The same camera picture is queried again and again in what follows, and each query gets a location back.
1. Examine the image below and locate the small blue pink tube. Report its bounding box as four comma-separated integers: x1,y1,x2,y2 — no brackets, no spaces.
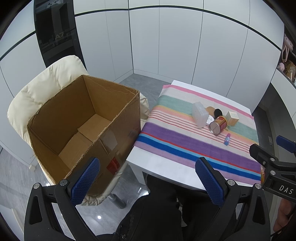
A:
224,133,231,146

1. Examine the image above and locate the pink cardboard box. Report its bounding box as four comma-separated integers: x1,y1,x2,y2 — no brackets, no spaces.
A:
225,111,239,126

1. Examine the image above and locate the red tin can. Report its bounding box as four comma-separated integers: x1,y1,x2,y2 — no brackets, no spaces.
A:
209,116,227,135

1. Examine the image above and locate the white round jar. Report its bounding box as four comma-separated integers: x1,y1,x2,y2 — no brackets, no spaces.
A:
206,115,214,126

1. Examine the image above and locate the tan makeup puff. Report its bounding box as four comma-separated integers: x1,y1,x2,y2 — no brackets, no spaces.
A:
206,106,215,118

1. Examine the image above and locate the clear plastic bottle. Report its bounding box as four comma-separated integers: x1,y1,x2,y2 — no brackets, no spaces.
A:
192,102,209,128

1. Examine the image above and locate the person's right hand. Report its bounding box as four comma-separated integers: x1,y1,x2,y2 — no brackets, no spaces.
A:
273,199,294,232

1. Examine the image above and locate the striped colourful cloth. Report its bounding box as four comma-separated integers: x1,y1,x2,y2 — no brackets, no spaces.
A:
134,84,261,185

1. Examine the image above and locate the brown patterned box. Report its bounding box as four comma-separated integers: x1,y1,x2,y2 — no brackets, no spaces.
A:
284,60,296,80

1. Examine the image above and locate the pink plush bag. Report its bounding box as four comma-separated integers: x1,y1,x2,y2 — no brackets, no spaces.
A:
279,34,293,71

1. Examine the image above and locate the brown cardboard box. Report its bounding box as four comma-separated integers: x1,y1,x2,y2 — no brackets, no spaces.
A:
28,75,140,196

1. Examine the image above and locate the cream padded armchair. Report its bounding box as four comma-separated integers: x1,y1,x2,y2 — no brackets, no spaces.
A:
7,55,149,206

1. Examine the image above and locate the black glossy wall panel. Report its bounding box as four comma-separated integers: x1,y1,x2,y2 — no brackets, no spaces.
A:
34,0,85,67

